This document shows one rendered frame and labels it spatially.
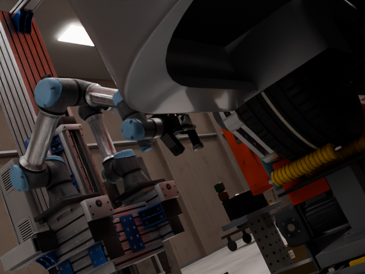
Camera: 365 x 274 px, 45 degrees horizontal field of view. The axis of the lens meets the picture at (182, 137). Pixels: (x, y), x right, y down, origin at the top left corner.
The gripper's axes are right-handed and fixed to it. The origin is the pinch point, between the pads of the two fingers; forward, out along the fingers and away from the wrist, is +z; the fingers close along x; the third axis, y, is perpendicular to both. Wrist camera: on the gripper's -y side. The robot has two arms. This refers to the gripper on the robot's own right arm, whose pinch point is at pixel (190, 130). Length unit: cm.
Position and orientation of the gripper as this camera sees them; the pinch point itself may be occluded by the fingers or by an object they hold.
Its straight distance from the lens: 177.1
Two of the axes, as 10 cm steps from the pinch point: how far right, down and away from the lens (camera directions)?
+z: 5.9, -0.6, 8.0
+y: -4.0, -8.9, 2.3
